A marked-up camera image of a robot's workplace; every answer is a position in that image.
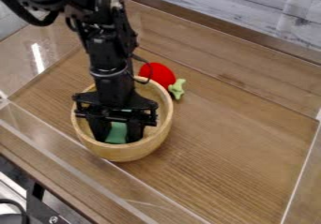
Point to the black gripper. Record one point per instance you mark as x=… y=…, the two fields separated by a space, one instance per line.
x=115 y=102

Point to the green rectangular block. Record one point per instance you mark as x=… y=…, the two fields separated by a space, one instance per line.
x=117 y=132

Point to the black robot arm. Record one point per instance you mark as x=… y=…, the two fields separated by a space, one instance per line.
x=100 y=23

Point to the brown wooden bowl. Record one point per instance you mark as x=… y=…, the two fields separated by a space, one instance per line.
x=153 y=135

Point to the black table frame bracket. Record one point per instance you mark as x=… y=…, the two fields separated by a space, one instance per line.
x=22 y=207

